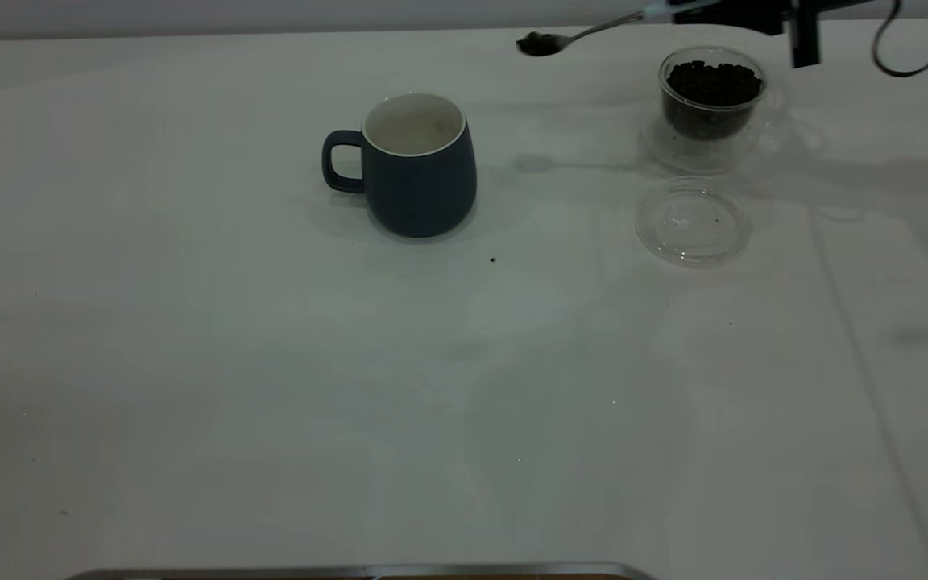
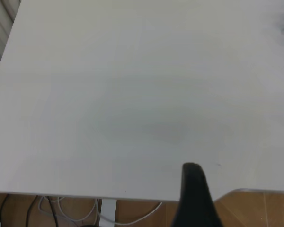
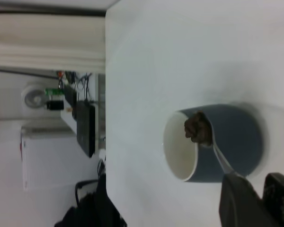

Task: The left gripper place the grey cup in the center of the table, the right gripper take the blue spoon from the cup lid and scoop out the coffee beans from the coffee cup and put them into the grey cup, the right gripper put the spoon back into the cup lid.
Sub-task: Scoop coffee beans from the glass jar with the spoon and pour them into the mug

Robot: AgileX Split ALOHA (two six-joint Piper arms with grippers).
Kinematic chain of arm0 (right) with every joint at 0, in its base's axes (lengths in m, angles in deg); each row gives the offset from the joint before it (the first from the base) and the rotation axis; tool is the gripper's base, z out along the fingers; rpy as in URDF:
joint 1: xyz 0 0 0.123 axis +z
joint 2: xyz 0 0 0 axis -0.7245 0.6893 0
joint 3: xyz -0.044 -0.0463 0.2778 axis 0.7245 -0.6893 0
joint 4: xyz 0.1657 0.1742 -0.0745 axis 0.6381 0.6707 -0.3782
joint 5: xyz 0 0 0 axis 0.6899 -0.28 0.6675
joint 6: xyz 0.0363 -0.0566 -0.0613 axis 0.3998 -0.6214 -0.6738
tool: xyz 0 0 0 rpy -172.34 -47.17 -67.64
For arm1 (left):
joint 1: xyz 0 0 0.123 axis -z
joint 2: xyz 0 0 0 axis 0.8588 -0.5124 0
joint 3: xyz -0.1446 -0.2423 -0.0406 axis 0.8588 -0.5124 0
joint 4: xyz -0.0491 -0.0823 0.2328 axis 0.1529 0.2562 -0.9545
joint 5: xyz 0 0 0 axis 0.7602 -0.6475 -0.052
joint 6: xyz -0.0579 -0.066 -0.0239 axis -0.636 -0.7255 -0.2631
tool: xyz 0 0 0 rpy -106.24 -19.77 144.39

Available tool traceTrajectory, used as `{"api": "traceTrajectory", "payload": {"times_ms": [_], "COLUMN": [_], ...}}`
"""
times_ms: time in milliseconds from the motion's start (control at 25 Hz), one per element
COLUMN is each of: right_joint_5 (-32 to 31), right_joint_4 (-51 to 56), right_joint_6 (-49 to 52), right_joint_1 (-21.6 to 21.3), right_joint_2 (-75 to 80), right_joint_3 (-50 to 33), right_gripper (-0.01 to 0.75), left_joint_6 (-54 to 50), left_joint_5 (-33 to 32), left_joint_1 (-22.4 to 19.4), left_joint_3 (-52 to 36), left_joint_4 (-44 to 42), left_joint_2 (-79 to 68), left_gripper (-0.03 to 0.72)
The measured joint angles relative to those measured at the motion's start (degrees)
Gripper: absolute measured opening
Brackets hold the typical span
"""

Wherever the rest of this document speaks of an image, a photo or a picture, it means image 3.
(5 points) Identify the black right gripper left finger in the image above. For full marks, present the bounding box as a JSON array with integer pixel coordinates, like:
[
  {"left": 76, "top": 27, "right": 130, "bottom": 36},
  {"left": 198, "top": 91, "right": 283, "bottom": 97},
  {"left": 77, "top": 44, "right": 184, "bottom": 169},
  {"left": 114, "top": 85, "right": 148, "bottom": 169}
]
[{"left": 218, "top": 174, "right": 284, "bottom": 227}]

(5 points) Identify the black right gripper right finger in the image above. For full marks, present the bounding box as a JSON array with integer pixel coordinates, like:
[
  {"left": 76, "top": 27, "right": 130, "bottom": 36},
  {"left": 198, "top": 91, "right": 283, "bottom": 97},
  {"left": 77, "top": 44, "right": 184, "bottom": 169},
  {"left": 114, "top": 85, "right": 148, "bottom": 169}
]
[{"left": 262, "top": 172, "right": 284, "bottom": 227}]

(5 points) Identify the metal spoon with blue handle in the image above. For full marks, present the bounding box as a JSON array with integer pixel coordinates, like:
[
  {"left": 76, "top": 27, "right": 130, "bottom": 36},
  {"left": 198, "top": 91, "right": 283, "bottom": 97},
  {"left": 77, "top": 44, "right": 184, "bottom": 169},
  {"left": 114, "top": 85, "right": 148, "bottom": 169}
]
[{"left": 184, "top": 110, "right": 241, "bottom": 177}]

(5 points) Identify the dark grey ceramic mug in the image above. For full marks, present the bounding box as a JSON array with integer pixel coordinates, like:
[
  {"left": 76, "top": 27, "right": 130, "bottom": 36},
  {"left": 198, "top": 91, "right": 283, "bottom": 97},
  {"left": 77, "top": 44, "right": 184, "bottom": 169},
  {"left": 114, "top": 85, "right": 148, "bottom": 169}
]
[{"left": 162, "top": 103, "right": 264, "bottom": 183}]

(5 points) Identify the small heap of coffee beans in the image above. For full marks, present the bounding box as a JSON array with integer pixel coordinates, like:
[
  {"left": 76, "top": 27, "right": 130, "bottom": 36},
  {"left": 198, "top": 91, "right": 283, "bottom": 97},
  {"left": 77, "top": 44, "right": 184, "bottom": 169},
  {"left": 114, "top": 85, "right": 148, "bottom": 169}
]
[{"left": 184, "top": 110, "right": 213, "bottom": 145}]

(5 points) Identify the black office chair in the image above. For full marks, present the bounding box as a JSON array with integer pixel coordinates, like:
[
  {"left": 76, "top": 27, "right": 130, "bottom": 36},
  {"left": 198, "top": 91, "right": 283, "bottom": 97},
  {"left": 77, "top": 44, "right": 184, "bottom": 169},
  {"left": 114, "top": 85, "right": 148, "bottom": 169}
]
[{"left": 53, "top": 158, "right": 128, "bottom": 227}]

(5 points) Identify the black electronics box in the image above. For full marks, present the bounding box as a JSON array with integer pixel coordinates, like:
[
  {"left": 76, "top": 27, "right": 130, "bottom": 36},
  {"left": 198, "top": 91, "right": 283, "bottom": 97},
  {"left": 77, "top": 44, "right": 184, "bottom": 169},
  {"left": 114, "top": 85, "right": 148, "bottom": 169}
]
[{"left": 76, "top": 101, "right": 96, "bottom": 159}]

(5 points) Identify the white cabinet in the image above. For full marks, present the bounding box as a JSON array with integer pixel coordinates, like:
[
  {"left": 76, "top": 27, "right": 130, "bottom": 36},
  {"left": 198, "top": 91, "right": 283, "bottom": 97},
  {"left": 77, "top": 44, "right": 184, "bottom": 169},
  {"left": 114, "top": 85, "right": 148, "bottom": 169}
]
[{"left": 20, "top": 124, "right": 103, "bottom": 192}]

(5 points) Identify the black power adapter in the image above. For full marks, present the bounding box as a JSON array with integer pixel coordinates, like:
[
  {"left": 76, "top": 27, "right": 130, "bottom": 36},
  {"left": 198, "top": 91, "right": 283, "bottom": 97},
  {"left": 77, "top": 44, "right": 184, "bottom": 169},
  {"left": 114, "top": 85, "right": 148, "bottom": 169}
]
[{"left": 44, "top": 100, "right": 64, "bottom": 112}]

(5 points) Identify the green circuit board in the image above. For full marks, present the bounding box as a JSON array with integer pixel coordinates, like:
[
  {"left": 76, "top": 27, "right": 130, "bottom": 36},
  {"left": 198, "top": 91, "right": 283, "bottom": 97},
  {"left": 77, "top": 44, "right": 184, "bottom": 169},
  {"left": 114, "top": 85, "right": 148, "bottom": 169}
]
[{"left": 44, "top": 87, "right": 65, "bottom": 97}]

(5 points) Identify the white round fan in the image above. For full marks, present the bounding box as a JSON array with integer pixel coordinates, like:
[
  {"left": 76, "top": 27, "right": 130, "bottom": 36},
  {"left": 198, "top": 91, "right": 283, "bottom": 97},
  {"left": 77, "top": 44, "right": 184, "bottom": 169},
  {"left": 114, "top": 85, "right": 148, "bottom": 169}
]
[{"left": 20, "top": 82, "right": 47, "bottom": 110}]

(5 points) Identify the white curtain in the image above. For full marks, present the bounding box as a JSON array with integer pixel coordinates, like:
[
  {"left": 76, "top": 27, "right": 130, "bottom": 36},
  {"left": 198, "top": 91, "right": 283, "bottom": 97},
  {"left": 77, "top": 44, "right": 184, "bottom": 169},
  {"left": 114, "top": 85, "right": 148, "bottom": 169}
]
[{"left": 0, "top": 11, "right": 107, "bottom": 71}]

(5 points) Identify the tangle of thin cables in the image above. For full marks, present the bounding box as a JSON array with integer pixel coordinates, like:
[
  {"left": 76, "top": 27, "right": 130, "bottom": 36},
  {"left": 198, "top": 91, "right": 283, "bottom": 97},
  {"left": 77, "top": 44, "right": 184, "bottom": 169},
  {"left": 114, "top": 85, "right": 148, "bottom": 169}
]
[{"left": 56, "top": 70, "right": 94, "bottom": 103}]

